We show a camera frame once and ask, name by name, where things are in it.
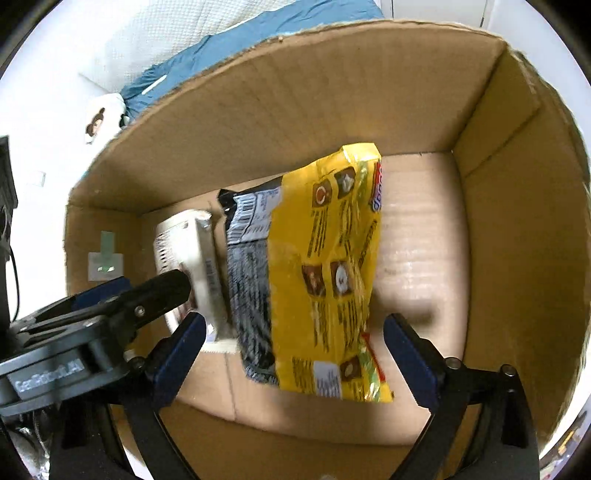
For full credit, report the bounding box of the white biscuit box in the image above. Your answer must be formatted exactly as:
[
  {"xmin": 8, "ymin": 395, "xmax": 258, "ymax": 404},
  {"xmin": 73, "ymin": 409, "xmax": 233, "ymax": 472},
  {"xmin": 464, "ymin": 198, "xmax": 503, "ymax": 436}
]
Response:
[{"xmin": 153, "ymin": 209, "xmax": 233, "ymax": 344}]

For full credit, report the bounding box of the yellow black noodle packet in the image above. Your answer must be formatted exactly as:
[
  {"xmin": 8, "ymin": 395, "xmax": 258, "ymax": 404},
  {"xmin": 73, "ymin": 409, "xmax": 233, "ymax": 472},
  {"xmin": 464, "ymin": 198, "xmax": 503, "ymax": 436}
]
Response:
[{"xmin": 217, "ymin": 143, "xmax": 393, "ymax": 403}]

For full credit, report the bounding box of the white bear print pillow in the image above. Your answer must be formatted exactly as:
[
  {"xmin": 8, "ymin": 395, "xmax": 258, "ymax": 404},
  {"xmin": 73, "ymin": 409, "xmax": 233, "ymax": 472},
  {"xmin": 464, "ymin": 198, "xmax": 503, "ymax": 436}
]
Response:
[{"xmin": 73, "ymin": 93, "xmax": 126, "ymax": 150}]

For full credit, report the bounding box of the cardboard box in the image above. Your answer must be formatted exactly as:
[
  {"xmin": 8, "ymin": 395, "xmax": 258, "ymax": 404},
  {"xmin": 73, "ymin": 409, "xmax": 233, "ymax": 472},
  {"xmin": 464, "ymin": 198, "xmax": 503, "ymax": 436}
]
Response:
[{"xmin": 65, "ymin": 20, "xmax": 590, "ymax": 479}]

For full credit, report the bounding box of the white quilted headboard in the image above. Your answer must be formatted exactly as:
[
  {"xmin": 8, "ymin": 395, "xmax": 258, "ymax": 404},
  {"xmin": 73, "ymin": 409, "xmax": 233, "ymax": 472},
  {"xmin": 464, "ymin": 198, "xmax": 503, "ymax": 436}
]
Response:
[{"xmin": 78, "ymin": 0, "xmax": 288, "ymax": 92}]

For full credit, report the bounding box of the blue bed sheet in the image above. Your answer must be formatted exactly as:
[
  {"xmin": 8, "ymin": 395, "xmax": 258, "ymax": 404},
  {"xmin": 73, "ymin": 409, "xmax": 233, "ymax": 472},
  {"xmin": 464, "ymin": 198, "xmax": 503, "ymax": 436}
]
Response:
[{"xmin": 120, "ymin": 0, "xmax": 384, "ymax": 121}]

